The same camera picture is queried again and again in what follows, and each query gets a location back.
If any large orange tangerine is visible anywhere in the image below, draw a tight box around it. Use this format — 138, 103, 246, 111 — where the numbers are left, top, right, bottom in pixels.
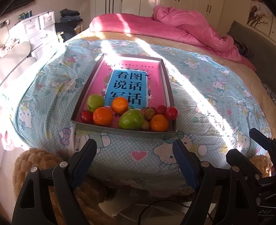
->
93, 107, 114, 127

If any green apple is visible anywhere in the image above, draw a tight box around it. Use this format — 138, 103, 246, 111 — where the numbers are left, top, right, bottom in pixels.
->
87, 94, 104, 113
118, 109, 145, 130

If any small yellow-green fruit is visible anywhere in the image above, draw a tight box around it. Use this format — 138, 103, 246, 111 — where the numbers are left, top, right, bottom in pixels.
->
141, 120, 150, 131

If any round orange tangerine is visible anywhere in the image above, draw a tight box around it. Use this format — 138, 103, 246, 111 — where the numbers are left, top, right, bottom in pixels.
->
111, 97, 128, 114

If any small red tomato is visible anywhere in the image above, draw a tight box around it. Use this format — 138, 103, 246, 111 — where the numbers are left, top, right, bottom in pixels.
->
81, 111, 94, 125

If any hello kitty bed sheet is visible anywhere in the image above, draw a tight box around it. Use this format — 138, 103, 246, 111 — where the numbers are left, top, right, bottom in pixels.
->
2, 40, 271, 193

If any small brown kiwi fruit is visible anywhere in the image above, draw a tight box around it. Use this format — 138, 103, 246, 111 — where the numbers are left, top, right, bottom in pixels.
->
144, 108, 156, 121

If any grey green headboard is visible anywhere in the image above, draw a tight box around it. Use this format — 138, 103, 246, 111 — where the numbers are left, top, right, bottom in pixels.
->
228, 21, 276, 95

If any pink book box tray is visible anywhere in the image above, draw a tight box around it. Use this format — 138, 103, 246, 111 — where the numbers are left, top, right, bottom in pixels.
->
71, 54, 177, 139

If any white drawer cabinet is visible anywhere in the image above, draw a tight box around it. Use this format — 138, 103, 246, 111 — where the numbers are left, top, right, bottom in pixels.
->
0, 11, 58, 168

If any pile of dark clothes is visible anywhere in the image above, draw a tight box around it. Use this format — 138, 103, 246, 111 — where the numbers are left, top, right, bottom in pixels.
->
55, 9, 83, 42

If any pink quilt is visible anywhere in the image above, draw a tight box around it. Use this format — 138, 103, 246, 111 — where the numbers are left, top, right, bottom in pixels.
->
89, 5, 256, 71

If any tree wall painting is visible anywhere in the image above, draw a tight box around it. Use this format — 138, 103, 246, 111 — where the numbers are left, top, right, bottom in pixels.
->
247, 0, 273, 35

